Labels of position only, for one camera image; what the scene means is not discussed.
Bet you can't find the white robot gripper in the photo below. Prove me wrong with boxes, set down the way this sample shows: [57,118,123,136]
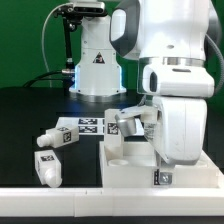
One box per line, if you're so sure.
[146,96,207,185]

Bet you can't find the white square table top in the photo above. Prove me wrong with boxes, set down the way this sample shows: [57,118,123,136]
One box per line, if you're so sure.
[100,142,224,188]

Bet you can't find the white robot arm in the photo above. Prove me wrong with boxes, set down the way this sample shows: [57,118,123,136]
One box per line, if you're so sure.
[100,0,222,188]

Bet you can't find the white L-shaped fence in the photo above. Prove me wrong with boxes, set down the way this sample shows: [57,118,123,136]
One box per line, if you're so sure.
[0,146,224,218]

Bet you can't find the paper sheet with markers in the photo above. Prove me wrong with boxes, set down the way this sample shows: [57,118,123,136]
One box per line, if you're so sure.
[56,117,104,135]

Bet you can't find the black cable on table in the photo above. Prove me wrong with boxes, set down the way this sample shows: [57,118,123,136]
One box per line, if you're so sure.
[22,70,73,88]

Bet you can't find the black camera on stand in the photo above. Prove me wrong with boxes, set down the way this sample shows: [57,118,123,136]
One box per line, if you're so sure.
[53,1,107,76]

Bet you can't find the grey camera cable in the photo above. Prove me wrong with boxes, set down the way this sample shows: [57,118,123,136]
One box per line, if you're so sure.
[41,3,69,88]

